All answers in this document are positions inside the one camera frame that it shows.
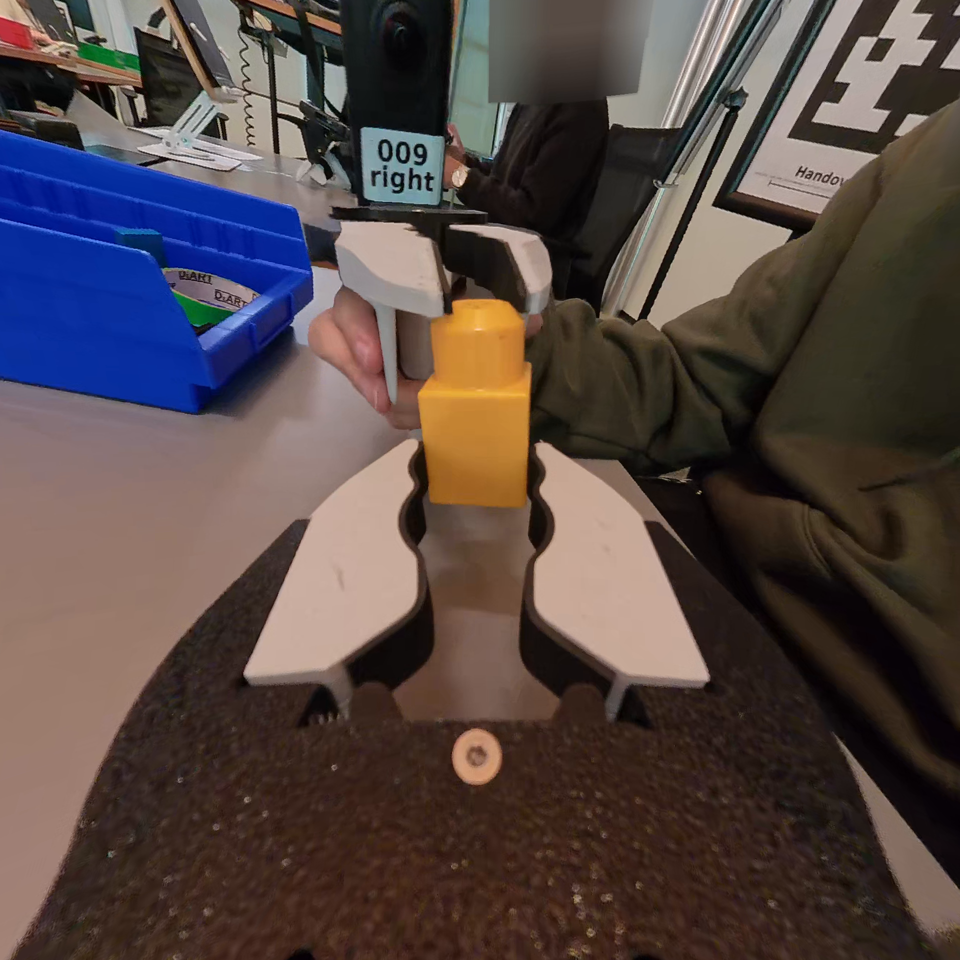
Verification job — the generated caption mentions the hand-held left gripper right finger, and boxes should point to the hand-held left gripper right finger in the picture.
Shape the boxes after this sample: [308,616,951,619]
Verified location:
[519,442,711,723]

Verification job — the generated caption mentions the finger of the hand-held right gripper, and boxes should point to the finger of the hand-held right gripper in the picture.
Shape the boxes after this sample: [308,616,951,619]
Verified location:
[333,222,451,406]
[480,223,556,318]

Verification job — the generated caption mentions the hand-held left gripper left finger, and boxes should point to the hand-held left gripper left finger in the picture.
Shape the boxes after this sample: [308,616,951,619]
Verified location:
[243,438,436,719]

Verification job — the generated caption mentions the green tape roll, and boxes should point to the green tape roll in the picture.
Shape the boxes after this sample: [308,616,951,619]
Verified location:
[162,267,261,327]

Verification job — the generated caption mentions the yellow block with round peg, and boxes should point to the yellow block with round peg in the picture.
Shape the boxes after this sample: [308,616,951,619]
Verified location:
[417,297,534,510]

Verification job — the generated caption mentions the blue rectangular block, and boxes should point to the blue rectangular block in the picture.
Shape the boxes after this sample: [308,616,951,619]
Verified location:
[114,228,166,267]

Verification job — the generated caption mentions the blue plastic bin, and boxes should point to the blue plastic bin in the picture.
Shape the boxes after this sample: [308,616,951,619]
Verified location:
[0,129,315,415]

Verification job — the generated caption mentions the person's right forearm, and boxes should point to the person's right forearm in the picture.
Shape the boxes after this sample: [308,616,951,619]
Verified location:
[525,97,960,481]

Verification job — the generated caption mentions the person's right hand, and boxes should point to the person's right hand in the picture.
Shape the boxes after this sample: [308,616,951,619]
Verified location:
[307,287,423,431]

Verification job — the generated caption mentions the wooden standing desk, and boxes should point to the wooden standing desk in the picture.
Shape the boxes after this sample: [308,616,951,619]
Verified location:
[240,0,346,151]

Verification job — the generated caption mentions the black office chair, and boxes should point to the black office chair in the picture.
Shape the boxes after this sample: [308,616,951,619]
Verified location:
[570,123,684,309]

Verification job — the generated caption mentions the black metal pole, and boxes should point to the black metal pole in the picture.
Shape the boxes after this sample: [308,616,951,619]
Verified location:
[637,86,751,320]

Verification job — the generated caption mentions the wooden display board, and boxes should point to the wooden display board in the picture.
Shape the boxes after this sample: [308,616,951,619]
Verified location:
[161,0,237,91]

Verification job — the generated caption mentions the white board stand base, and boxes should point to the white board stand base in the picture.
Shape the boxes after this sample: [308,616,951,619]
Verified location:
[138,86,264,172]

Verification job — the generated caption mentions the green plastic bin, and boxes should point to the green plastic bin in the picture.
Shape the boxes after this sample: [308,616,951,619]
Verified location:
[78,41,144,72]

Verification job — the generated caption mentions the wooden top desk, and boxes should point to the wooden top desk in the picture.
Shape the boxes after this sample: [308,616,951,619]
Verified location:
[0,41,144,85]

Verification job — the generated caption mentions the black battery box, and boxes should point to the black battery box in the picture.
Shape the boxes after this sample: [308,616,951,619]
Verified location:
[3,111,85,151]

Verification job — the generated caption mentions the framed wall poster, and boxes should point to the framed wall poster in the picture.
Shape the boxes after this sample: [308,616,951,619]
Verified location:
[712,0,960,230]

